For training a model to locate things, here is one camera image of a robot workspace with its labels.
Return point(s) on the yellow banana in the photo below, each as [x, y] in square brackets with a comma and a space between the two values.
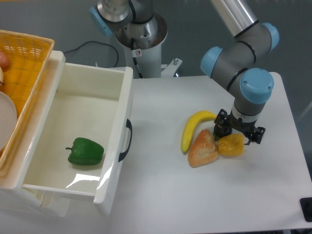
[191, 125]

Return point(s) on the toy bread croissant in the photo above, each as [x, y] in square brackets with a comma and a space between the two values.
[203, 151]

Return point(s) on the red apple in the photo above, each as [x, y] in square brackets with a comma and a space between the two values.
[4, 61]

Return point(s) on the yellow woven basket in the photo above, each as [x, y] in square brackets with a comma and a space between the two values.
[28, 55]

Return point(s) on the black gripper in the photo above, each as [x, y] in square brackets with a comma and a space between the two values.
[225, 123]

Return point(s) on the black toy berry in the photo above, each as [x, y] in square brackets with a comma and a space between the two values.
[215, 136]

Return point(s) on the pale onion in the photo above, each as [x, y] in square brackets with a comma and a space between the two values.
[1, 76]

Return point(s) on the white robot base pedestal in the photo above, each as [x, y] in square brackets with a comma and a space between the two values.
[142, 44]

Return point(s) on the white plate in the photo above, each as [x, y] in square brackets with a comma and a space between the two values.
[8, 119]

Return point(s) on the white drawer cabinet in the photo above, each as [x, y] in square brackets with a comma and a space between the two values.
[13, 196]

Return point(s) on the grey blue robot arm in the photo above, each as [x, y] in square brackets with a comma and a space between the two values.
[233, 68]

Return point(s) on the yellow bell pepper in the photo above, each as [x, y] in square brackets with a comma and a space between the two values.
[231, 145]

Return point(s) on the black corner device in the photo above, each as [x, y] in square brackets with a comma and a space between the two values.
[306, 206]

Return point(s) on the green bell pepper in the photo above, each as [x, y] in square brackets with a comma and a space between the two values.
[85, 152]

